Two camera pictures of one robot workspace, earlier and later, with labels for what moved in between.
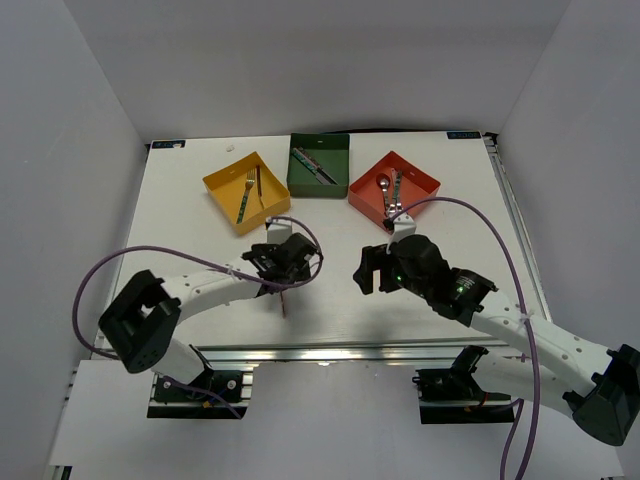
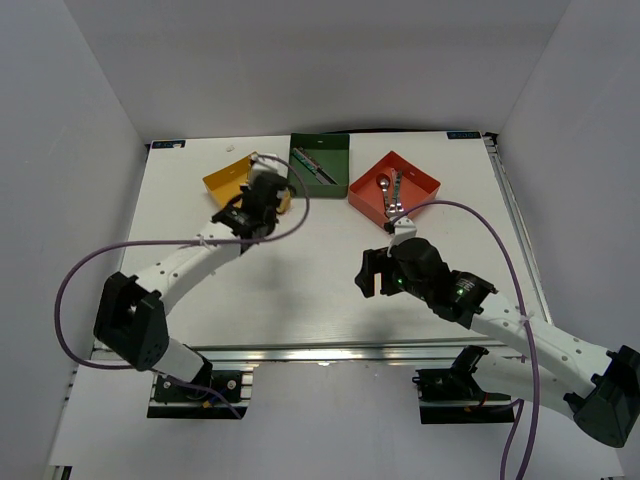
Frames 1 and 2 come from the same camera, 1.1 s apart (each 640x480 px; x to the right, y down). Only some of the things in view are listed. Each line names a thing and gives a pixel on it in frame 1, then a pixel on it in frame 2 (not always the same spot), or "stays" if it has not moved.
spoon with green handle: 398,180 stays
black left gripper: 266,248 -> 246,189
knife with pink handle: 315,165 stays
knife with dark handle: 318,166 stays
